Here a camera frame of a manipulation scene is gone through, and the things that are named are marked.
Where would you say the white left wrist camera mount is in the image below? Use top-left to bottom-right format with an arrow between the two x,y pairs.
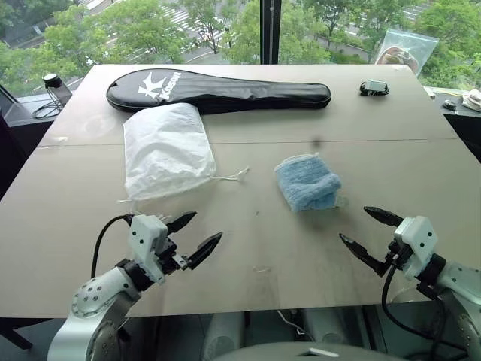
129,214 -> 168,283

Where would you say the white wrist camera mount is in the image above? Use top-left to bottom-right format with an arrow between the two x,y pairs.
392,216 -> 440,281
129,214 -> 168,283

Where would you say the small black grey device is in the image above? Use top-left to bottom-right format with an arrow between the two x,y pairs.
358,79 -> 391,96

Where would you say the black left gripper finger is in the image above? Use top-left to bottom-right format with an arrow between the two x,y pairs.
166,211 -> 198,238
186,231 -> 224,271

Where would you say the blue folded towel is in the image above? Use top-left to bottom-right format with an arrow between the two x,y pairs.
274,152 -> 349,212

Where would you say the black window frame post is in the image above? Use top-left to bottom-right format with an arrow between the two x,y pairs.
260,0 -> 280,65

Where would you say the black side table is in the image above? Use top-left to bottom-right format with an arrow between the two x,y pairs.
428,93 -> 481,165

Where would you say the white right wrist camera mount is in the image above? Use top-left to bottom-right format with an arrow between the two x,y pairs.
392,216 -> 440,281

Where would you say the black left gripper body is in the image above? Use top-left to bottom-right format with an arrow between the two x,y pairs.
150,238 -> 189,278

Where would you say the black racket cover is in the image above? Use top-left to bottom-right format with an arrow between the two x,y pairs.
106,68 -> 332,115

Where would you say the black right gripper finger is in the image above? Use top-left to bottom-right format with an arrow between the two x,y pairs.
363,205 -> 405,229
338,232 -> 392,278

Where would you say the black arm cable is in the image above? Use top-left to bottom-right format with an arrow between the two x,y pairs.
381,253 -> 469,361
91,214 -> 135,279

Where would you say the clear plastic zip bag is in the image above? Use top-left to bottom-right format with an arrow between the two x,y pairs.
375,28 -> 440,78

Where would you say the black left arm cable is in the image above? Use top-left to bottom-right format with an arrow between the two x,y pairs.
91,214 -> 135,279

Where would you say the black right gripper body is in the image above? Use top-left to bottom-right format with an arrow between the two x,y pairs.
383,239 -> 405,271

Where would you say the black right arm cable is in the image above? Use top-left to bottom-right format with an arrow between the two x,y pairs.
381,253 -> 469,361

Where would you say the grey rounded robot body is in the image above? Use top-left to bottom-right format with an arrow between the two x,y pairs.
204,340 -> 410,361

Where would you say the crumpled white cloth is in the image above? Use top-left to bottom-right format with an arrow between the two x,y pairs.
461,89 -> 481,112

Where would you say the white drawstring bag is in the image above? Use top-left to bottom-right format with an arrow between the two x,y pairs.
118,102 -> 250,204

